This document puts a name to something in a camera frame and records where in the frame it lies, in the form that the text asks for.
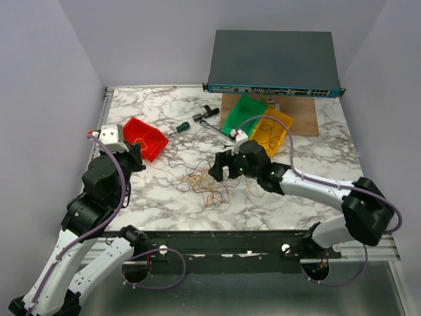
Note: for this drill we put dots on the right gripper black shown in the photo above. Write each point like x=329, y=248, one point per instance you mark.
x=223, y=159

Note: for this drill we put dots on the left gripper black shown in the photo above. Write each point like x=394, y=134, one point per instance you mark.
x=134, y=154

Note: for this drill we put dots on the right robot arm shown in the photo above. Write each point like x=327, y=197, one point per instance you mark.
x=365, y=213

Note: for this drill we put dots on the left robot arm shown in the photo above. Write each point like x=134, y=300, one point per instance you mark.
x=63, y=285

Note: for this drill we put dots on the silver ratchet wrench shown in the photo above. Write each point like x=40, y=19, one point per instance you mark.
x=217, y=131

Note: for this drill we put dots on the yellow plastic bin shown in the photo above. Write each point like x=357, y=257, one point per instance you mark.
x=269, y=133

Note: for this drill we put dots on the green plastic bin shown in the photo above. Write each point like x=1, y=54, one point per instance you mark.
x=237, y=108

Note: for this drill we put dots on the red plastic bin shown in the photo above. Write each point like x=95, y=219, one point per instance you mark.
x=151, y=139

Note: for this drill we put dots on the wooden board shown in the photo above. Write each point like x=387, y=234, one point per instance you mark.
x=301, y=109

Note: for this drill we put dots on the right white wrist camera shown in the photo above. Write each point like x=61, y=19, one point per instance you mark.
x=239, y=137

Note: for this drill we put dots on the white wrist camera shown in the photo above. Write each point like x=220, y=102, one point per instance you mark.
x=239, y=137
x=112, y=136

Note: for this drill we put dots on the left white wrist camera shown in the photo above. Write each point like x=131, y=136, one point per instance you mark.
x=112, y=136

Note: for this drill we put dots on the black T-handle tool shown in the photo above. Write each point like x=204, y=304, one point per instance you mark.
x=208, y=113

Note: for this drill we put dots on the green handled screwdriver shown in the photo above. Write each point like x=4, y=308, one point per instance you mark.
x=181, y=128

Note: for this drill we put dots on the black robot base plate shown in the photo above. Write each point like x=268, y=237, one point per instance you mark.
x=226, y=252

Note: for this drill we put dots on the blue network switch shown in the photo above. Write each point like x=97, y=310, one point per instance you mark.
x=278, y=63

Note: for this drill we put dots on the aluminium frame rail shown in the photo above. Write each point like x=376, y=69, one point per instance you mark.
x=386, y=250

